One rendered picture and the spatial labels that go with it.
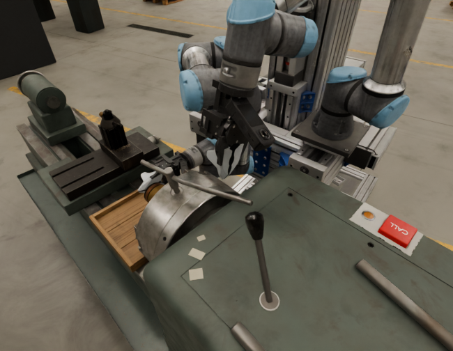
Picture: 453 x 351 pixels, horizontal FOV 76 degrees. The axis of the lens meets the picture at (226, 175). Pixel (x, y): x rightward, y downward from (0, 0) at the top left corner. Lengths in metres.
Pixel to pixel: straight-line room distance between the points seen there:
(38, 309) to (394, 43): 2.18
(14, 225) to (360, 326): 2.52
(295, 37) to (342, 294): 0.48
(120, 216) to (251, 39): 0.89
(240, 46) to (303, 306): 0.47
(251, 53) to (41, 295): 2.02
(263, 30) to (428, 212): 2.45
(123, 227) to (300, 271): 0.76
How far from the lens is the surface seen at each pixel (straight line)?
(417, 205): 2.85
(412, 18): 0.90
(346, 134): 1.13
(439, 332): 0.63
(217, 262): 0.60
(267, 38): 0.56
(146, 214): 0.79
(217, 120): 0.59
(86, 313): 2.09
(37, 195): 2.04
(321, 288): 0.60
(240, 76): 0.55
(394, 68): 0.94
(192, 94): 0.84
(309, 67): 1.28
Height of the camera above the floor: 1.77
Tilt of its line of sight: 42 degrees down
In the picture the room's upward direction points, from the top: straight up
